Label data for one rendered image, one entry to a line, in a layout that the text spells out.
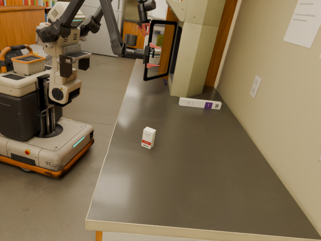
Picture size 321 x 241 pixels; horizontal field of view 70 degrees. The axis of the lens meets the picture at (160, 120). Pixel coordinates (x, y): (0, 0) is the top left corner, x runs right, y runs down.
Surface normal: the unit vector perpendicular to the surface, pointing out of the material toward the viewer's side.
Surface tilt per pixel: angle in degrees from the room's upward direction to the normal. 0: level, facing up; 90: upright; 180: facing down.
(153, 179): 0
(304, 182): 90
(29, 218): 0
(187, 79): 90
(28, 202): 0
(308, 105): 90
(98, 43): 90
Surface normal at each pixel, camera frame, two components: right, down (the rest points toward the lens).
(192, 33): 0.03, 0.46
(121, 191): 0.16, -0.88
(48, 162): -0.22, 0.41
